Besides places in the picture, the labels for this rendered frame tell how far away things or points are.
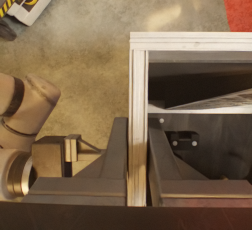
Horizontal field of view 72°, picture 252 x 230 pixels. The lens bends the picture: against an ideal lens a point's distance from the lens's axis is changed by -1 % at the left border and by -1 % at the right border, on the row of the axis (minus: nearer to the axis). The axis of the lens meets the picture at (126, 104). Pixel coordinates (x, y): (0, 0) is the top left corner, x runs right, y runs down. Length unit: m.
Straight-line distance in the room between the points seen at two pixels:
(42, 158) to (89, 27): 0.92
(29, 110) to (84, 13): 0.85
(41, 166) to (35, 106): 0.15
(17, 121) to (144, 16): 0.90
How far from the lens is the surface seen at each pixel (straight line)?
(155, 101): 0.90
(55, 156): 0.31
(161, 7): 1.16
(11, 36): 1.20
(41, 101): 0.42
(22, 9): 1.16
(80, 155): 0.31
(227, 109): 1.02
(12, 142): 0.47
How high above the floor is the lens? 1.06
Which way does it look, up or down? 84 degrees down
